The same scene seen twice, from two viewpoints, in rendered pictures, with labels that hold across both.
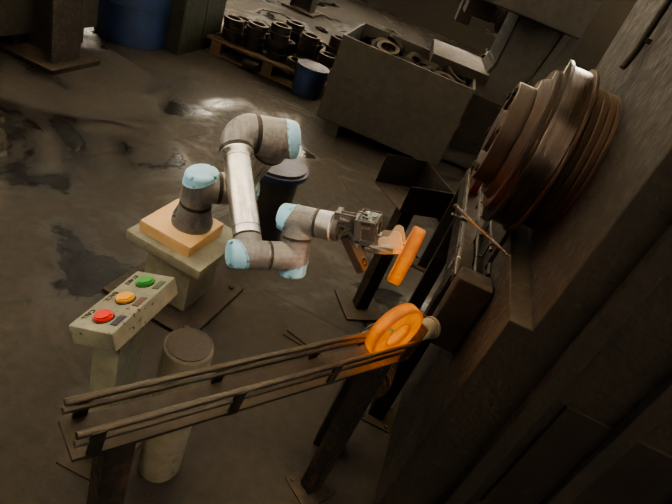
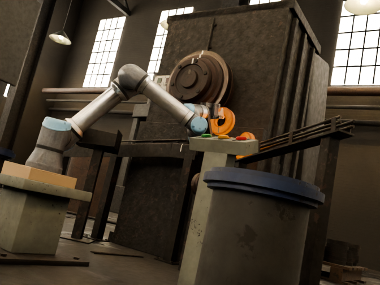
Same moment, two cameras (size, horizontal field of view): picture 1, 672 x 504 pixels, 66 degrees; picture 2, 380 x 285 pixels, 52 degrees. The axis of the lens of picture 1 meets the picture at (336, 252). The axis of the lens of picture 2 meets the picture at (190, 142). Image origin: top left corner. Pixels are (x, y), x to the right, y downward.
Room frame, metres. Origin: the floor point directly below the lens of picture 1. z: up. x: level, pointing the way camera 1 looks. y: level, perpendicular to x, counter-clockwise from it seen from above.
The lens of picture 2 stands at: (0.26, 1.72, 0.30)
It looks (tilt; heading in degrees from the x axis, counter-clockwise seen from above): 10 degrees up; 299
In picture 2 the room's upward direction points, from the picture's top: 12 degrees clockwise
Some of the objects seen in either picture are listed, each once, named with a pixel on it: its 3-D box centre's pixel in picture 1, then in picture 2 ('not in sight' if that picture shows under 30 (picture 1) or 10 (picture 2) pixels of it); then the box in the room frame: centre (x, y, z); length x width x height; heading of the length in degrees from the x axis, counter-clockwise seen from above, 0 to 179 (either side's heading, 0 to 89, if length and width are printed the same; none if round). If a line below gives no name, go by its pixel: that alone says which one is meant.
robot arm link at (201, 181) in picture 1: (201, 185); (55, 133); (1.58, 0.54, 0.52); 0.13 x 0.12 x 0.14; 124
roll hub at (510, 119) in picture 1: (500, 133); (190, 80); (1.46, -0.30, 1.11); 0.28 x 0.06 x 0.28; 175
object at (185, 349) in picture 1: (173, 410); not in sight; (0.87, 0.24, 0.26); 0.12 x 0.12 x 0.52
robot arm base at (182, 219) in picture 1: (193, 211); (46, 158); (1.58, 0.54, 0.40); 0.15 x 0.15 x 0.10
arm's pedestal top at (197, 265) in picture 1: (188, 237); (38, 186); (1.58, 0.54, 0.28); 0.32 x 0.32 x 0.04; 80
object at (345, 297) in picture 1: (386, 243); (87, 181); (1.99, -0.19, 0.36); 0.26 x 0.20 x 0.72; 30
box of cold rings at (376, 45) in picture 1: (397, 95); not in sight; (4.26, 0.03, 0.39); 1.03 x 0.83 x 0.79; 89
